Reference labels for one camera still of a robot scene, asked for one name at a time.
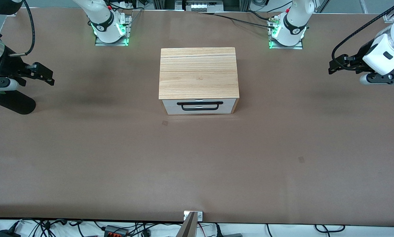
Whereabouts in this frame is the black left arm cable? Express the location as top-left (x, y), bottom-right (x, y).
top-left (331, 3), bottom-right (394, 64)

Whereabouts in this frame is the silver camera mount bracket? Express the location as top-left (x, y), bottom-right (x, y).
top-left (183, 211), bottom-right (203, 222)

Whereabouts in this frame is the looped black floor cable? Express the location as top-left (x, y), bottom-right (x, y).
top-left (315, 224), bottom-right (346, 233)

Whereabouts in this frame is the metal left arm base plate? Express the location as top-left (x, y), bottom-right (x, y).
top-left (268, 18), bottom-right (304, 50)

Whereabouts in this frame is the black connector with orange levers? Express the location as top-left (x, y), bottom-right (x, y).
top-left (104, 225), bottom-right (129, 237)

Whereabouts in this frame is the light wooden drawer cabinet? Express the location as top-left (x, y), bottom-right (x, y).
top-left (159, 47), bottom-right (240, 115)

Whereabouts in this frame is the short black table cable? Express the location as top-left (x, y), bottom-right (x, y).
top-left (246, 11), bottom-right (274, 21)

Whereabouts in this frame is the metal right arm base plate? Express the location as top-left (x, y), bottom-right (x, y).
top-left (94, 13), bottom-right (133, 47)

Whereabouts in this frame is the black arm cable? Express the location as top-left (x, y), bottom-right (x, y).
top-left (331, 3), bottom-right (394, 64)
top-left (9, 0), bottom-right (36, 57)

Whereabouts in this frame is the white power strip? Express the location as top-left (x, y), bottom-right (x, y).
top-left (183, 0), bottom-right (214, 12)

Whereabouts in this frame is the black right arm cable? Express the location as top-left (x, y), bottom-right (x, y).
top-left (9, 0), bottom-right (36, 57)

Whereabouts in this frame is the aluminium frame corner profile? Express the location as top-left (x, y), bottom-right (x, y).
top-left (382, 0), bottom-right (394, 23)

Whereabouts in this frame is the beige camera mount post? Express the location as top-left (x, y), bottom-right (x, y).
top-left (175, 212), bottom-right (197, 237)

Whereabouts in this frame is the black vase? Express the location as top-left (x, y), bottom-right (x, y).
top-left (0, 88), bottom-right (36, 115)

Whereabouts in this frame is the white drawer with black handle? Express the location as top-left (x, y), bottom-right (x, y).
top-left (162, 99), bottom-right (236, 111)

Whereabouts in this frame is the long black table cable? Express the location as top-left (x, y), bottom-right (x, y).
top-left (199, 12), bottom-right (277, 29)

